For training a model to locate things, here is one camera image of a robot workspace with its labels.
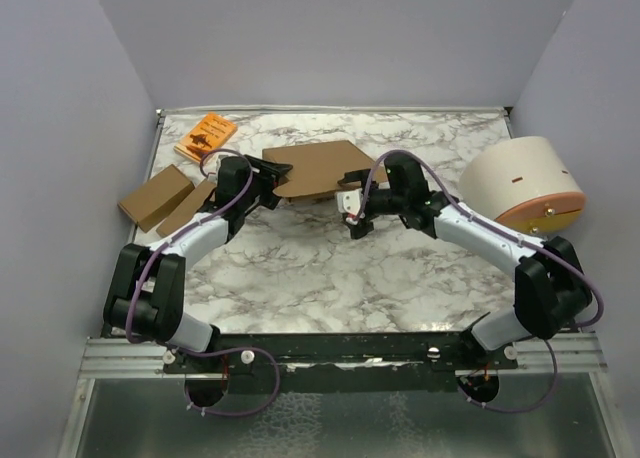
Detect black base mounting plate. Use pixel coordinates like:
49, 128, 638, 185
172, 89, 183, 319
99, 322, 521, 412

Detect purple cable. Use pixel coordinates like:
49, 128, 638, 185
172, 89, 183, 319
123, 148, 282, 419
352, 149, 605, 413

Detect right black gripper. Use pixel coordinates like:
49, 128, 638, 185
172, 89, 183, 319
341, 169, 409, 237

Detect brown cardboard box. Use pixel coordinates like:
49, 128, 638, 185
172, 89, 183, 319
118, 165, 195, 232
262, 140, 374, 201
156, 180, 216, 238

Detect aluminium rail frame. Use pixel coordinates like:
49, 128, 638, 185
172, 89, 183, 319
54, 108, 609, 458

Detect folded flat brown cardboard box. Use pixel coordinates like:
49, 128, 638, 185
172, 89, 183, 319
156, 180, 216, 238

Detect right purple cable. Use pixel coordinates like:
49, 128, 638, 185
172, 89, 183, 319
352, 149, 605, 413

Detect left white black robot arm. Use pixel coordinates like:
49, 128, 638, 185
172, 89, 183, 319
103, 150, 293, 373

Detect cream toy bread bin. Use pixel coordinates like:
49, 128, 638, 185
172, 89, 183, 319
458, 136, 586, 236

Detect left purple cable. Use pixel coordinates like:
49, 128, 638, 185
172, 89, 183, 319
123, 148, 282, 419

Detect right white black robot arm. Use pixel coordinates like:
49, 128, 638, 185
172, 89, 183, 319
336, 151, 594, 369

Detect orange booklet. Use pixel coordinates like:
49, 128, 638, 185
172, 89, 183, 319
174, 113, 238, 164

